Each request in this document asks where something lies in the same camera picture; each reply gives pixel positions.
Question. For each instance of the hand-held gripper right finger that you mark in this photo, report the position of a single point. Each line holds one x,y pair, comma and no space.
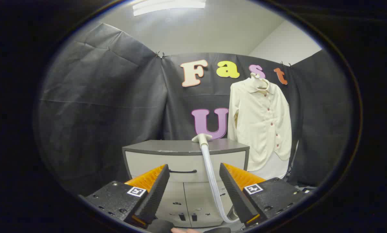
233,191

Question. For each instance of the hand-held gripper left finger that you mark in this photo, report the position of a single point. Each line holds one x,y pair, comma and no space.
156,191

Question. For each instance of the cream garment steamer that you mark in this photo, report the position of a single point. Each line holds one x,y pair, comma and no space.
202,139

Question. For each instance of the cream button-up shirt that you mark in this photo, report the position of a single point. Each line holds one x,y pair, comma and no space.
258,129

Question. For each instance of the grey cabinet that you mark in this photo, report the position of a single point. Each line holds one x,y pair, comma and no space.
180,161

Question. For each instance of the white sheet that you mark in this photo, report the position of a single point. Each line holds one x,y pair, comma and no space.
274,170

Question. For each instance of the black backdrop cloth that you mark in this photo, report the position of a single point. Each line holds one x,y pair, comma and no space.
99,113

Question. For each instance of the cream plastic hanger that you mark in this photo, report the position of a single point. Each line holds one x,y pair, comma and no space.
257,78

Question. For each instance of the ceiling light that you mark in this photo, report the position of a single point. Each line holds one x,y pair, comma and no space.
167,5

